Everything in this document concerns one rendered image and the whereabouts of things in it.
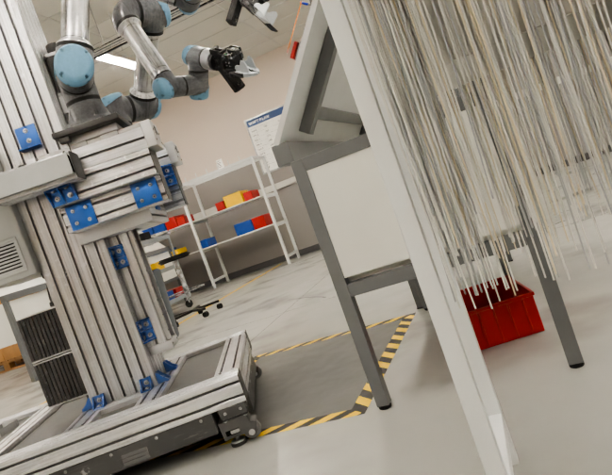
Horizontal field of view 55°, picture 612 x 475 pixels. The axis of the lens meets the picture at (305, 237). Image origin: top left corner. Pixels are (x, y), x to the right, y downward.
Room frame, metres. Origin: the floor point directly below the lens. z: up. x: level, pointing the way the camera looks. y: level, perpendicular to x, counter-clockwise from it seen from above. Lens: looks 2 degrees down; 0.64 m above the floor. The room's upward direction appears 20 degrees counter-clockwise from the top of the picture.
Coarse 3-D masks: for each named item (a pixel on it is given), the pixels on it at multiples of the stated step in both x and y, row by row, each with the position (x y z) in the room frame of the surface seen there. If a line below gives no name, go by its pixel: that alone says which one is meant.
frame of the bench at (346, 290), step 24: (360, 144) 1.70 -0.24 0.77; (312, 168) 1.75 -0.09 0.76; (312, 192) 1.76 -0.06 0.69; (312, 216) 1.77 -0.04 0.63; (504, 240) 1.60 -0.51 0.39; (528, 240) 1.58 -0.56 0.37; (336, 264) 1.76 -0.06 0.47; (408, 264) 1.72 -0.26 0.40; (336, 288) 1.77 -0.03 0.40; (360, 288) 1.75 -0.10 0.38; (552, 288) 1.57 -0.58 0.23; (552, 312) 1.58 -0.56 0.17; (360, 336) 1.76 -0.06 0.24; (360, 360) 1.77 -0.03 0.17; (576, 360) 1.57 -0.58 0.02; (384, 384) 1.78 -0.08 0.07; (384, 408) 1.77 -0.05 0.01
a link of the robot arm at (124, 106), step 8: (112, 96) 2.50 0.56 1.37; (120, 96) 2.52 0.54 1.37; (128, 96) 2.56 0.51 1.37; (104, 104) 2.49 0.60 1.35; (112, 104) 2.49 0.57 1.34; (120, 104) 2.51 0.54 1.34; (128, 104) 2.53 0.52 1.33; (112, 112) 2.49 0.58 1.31; (120, 112) 2.50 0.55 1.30; (128, 112) 2.53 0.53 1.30; (128, 120) 2.52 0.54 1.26
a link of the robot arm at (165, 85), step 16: (128, 0) 2.28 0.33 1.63; (112, 16) 2.28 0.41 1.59; (128, 16) 2.24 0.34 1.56; (128, 32) 2.23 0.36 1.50; (144, 32) 2.25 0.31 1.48; (144, 48) 2.20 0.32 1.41; (144, 64) 2.20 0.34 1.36; (160, 64) 2.18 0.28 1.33; (160, 80) 2.13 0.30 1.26; (176, 80) 2.17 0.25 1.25; (160, 96) 2.15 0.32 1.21; (176, 96) 2.19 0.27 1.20
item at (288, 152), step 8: (280, 144) 1.78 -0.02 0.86; (288, 144) 1.77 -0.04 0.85; (296, 144) 1.84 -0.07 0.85; (304, 144) 1.91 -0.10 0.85; (312, 144) 1.99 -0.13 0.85; (320, 144) 2.08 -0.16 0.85; (328, 144) 2.18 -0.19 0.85; (336, 144) 2.28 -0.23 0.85; (280, 152) 1.78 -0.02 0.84; (288, 152) 1.77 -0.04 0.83; (296, 152) 1.82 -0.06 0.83; (304, 152) 1.88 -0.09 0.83; (312, 152) 1.97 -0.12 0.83; (280, 160) 1.78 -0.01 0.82; (288, 160) 1.77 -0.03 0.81
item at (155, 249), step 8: (144, 248) 8.47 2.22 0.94; (152, 248) 8.62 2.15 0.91; (160, 248) 8.78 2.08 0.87; (168, 248) 8.88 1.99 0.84; (152, 256) 8.40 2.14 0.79; (160, 256) 8.62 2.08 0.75; (168, 256) 8.83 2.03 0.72; (168, 264) 8.75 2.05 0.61; (168, 272) 8.67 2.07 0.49; (176, 272) 8.89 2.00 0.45; (168, 280) 8.56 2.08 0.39
